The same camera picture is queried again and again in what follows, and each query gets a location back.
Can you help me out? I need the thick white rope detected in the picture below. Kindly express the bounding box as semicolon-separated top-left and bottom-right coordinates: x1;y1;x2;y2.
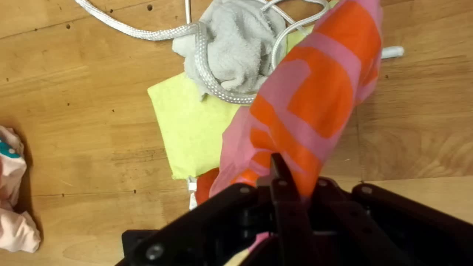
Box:
72;0;406;107

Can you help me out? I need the pink orange cloth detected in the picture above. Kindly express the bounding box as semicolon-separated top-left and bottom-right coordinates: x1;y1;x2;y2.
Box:
207;0;382;197

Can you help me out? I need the yellow-green cloth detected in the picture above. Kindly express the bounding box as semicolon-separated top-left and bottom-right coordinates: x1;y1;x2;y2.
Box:
146;28;316;182

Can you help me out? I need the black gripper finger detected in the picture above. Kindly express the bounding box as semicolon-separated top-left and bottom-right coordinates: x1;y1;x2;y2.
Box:
270;154;314;266

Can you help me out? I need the grey towel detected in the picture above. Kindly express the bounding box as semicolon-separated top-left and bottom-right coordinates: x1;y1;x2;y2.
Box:
171;0;285;95

